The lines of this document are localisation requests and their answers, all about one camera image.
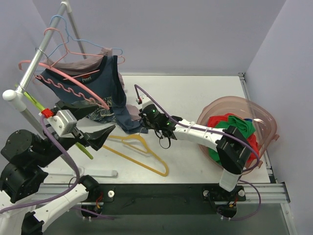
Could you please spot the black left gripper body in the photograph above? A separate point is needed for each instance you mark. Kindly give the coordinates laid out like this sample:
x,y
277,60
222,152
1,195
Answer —
x,y
79,133

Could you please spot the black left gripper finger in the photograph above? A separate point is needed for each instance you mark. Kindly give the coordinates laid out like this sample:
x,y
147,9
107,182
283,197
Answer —
x,y
97,139
78,110

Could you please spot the pink plastic hanger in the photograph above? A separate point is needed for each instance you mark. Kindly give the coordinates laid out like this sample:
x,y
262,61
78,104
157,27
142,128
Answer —
x,y
96,99

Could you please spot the dark grey-blue tank top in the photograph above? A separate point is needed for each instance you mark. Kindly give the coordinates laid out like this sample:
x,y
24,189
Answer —
x,y
105,84

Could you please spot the yellow plastic hanger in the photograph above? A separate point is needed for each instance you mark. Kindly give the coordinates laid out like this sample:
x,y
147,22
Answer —
x,y
137,143

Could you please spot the lime green hanger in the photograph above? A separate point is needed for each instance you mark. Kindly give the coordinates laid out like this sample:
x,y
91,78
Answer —
x,y
36,105

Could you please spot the pink wire hanger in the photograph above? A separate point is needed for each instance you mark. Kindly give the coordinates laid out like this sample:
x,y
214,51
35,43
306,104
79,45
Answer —
x,y
85,55

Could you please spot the red tank top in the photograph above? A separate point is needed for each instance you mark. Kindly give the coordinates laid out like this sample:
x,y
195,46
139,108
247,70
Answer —
x,y
252,144

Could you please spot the green tank top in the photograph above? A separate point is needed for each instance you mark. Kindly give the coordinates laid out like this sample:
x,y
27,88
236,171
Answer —
x,y
242,124

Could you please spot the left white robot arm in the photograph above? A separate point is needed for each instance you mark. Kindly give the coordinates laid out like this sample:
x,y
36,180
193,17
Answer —
x,y
28,154

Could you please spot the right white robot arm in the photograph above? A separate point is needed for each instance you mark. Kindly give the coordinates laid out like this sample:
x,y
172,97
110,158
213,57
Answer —
x,y
229,143

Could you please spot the mauve pink tank top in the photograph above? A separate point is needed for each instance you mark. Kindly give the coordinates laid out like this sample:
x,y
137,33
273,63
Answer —
x,y
88,65

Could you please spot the silver clothes rack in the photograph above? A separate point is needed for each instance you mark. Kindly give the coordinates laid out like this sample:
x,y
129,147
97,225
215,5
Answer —
x,y
22,25

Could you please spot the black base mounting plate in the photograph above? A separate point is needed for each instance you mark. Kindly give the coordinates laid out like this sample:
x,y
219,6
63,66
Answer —
x,y
160,199

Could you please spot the pink translucent plastic basin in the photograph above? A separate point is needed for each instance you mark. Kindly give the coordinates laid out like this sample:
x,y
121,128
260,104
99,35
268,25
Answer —
x,y
232,110

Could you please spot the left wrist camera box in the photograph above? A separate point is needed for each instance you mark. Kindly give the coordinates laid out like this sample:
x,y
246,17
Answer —
x,y
62,123

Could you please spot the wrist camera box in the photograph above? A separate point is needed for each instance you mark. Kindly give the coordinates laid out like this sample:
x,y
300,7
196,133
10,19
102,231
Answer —
x,y
62,123
143,101

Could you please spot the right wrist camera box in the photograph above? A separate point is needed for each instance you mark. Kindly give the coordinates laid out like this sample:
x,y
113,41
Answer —
x,y
143,101

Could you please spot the light blue wire hanger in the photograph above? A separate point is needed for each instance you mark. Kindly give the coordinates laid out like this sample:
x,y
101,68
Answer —
x,y
77,38

